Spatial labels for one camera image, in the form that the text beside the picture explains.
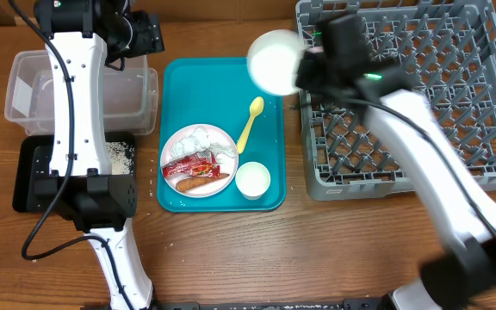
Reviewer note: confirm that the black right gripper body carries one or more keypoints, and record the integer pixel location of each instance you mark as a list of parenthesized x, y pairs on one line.
[(320, 74)]

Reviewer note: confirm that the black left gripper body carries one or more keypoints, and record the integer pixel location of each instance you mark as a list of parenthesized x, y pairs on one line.
[(136, 37)]

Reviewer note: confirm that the white bowl with rice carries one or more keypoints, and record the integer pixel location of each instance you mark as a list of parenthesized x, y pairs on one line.
[(273, 60)]

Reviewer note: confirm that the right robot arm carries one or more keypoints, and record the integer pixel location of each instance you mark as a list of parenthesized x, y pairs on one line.
[(461, 211)]

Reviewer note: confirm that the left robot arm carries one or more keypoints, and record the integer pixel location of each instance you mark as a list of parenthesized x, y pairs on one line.
[(83, 38)]

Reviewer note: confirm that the clear plastic bin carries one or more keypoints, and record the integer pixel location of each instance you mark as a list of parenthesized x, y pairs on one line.
[(130, 96)]

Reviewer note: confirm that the yellow plastic spoon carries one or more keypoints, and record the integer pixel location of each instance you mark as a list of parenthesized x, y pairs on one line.
[(256, 109)]

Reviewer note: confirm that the grey dish rack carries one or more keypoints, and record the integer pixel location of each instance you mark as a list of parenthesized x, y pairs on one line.
[(449, 48)]

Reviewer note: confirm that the crumpled white tissue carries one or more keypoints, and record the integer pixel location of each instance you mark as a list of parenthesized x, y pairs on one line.
[(200, 141)]

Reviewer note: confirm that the spilled rice pile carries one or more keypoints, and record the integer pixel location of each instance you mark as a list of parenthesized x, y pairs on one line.
[(121, 157)]

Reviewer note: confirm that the small white cup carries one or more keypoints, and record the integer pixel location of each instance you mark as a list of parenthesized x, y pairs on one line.
[(252, 180)]

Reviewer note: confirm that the teal plastic tray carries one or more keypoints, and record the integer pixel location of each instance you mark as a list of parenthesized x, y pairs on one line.
[(218, 92)]

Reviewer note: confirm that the red snack wrapper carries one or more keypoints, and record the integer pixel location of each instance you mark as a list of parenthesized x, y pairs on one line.
[(199, 164)]

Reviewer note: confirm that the black tray bin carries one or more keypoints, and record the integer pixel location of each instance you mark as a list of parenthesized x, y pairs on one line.
[(34, 159)]

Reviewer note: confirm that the brown sausage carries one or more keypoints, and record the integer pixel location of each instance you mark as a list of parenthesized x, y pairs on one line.
[(190, 183)]

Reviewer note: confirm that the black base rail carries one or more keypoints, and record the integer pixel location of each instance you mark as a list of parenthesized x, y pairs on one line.
[(366, 303)]

